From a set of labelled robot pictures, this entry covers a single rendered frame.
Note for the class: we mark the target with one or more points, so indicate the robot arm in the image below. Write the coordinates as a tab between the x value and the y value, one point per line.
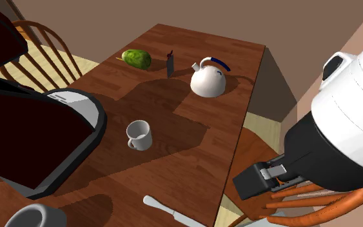
351	110

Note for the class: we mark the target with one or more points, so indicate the green lettuce head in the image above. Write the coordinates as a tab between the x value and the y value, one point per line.
137	58

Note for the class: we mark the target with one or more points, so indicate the grey cup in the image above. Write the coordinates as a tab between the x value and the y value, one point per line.
52	218

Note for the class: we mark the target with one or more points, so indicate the white mug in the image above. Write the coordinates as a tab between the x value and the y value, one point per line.
143	141

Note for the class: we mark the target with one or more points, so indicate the dark grey upright tool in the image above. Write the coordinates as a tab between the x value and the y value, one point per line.
170	67

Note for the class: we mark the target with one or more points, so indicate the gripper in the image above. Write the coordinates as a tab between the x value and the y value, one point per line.
313	157

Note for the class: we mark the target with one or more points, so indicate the orange wooden chair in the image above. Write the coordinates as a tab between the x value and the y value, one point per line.
250	151

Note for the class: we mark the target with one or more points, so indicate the white table knife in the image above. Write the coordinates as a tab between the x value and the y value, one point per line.
171	212

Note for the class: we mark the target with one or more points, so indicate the dark red black appliance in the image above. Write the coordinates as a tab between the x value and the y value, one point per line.
27	135

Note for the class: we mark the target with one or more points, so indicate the brown wooden table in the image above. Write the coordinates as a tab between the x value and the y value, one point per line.
197	151

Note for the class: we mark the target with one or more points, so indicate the brown wooden spindle chair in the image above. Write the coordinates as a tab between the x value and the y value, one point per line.
44	35

